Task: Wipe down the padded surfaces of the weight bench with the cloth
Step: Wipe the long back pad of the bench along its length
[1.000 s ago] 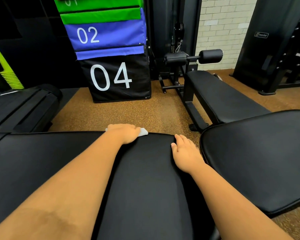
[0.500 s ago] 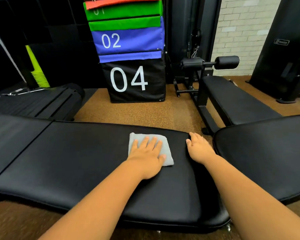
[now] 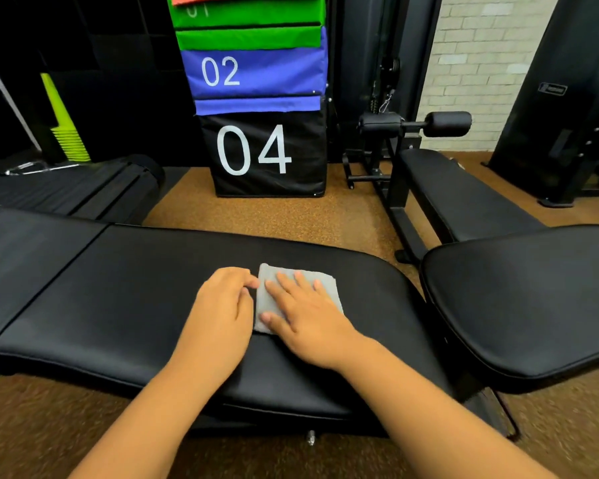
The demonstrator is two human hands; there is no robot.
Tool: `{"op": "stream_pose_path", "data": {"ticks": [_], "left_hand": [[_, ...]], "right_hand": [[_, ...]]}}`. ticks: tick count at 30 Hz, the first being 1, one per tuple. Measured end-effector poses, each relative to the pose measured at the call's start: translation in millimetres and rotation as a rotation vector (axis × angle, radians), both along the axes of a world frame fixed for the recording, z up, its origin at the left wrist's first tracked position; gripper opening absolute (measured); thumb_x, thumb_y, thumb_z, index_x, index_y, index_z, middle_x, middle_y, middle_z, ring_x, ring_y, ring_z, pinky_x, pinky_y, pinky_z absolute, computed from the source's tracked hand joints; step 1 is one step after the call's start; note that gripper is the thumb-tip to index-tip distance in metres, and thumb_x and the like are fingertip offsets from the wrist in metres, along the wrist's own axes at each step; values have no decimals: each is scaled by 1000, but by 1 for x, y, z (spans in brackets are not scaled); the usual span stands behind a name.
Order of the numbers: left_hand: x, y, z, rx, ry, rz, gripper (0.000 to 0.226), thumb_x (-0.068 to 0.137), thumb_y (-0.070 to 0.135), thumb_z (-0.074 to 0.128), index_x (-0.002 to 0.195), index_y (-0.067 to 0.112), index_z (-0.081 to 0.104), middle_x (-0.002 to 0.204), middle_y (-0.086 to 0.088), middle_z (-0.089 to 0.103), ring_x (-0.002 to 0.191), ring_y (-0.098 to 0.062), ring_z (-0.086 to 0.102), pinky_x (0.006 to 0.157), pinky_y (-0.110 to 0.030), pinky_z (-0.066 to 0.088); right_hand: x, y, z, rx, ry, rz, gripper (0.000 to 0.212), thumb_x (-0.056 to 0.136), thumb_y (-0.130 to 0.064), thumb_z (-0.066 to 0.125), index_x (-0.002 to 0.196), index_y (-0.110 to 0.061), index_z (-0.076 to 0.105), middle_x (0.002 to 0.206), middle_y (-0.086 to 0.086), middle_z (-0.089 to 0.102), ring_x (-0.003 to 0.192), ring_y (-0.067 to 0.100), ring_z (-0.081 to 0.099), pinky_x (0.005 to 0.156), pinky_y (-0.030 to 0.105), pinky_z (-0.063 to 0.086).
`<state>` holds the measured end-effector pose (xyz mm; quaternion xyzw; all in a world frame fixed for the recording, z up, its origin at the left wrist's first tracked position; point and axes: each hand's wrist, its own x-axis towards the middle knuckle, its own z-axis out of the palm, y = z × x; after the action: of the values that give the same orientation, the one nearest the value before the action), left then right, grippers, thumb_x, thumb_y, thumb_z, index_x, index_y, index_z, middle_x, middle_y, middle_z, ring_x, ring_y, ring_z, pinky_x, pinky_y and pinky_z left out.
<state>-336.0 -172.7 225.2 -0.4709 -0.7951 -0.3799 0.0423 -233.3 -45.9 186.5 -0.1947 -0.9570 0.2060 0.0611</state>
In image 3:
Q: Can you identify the blue numbered plyo box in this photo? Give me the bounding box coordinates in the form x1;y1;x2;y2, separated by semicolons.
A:
180;27;328;116

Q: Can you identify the silver metal cable handle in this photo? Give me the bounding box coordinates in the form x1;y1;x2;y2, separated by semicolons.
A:
4;160;81;176

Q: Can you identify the grey cloth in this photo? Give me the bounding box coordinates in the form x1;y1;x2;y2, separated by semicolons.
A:
254;263;345;336

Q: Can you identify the stack of neon yellow cones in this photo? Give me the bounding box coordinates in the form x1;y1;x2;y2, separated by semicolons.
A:
40;72;92;163

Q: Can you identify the green numbered plyo box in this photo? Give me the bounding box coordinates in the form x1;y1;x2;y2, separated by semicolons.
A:
166;0;327;51

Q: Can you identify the person's left hand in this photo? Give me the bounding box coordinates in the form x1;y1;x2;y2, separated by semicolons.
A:
169;266;260;375

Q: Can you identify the person's right hand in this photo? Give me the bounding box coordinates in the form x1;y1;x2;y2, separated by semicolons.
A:
259;271;377;372

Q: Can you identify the black weight machine frame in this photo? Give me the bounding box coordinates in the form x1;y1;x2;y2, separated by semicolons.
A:
482;0;599;209

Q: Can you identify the black cable machine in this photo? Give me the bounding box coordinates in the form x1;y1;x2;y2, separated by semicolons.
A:
327;0;444;164

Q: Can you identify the black numbered plyo box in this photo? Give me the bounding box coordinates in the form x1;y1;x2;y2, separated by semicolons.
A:
199;97;328;198

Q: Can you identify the black ribbed treadmill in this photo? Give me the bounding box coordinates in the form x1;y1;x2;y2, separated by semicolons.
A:
0;154;166;226

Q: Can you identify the black padded workout bench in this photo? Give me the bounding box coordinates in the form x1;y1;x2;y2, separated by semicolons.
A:
0;203;522;447

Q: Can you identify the person's right forearm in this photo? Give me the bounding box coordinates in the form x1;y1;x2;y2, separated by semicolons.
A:
339;339;557;479

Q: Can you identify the person's left forearm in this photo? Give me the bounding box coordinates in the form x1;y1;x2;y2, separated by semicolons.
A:
69;354;241;479

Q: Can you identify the black adjustable bench with rollers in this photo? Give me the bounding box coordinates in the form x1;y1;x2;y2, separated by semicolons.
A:
342;111;599;395

